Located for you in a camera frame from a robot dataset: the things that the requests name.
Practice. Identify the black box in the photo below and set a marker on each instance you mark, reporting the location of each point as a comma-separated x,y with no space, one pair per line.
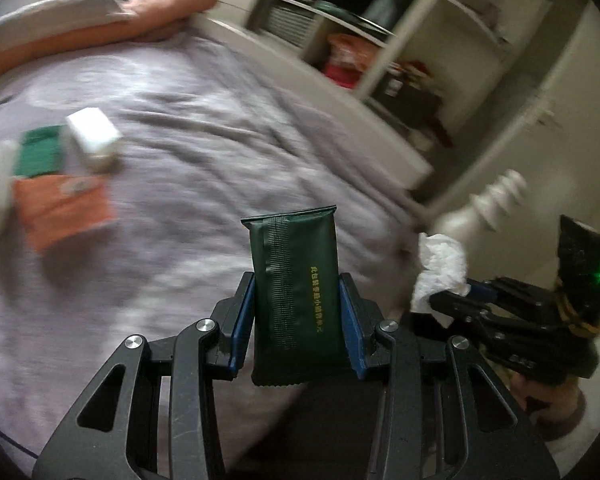
405,95

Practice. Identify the dark green packet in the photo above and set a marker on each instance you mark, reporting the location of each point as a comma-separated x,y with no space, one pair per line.
295,290

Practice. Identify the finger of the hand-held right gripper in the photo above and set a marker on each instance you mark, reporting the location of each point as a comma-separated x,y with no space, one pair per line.
500,291
455,312

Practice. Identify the white turned bedpost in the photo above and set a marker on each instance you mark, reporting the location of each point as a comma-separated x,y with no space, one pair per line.
490,200

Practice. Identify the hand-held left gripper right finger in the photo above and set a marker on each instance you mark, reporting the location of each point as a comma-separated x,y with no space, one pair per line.
350,320

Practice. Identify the white woven basket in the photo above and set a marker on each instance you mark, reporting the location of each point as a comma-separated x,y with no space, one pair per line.
290,25

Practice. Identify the white shelf unit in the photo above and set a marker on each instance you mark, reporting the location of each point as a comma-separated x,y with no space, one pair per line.
380,25

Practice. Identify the red snack packet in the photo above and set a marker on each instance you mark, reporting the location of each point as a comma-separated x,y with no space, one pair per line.
62,207

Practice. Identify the white bed frame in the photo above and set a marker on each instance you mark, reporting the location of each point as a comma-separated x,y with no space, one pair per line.
320,100

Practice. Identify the white tissue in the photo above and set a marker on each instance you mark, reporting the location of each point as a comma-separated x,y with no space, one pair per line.
440,270

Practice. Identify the white carton box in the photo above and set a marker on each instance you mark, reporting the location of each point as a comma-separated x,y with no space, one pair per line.
92,137

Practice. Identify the purple fleece blanket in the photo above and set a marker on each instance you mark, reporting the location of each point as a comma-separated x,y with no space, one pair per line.
179,240

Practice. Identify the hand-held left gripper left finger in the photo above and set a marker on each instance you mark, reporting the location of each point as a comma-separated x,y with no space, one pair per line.
245,312

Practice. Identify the person's right hand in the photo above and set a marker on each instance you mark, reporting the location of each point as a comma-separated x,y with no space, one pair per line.
545,400

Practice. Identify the flat green packet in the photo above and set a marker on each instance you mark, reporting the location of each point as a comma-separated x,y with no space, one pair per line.
39,152

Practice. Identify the orange plastic bag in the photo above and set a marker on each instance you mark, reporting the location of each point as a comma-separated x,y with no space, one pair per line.
357,57

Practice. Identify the grey pillow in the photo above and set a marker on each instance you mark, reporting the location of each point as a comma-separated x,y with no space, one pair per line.
44,12

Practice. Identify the white wardrobe door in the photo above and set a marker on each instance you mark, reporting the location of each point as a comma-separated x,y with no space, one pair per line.
550,105

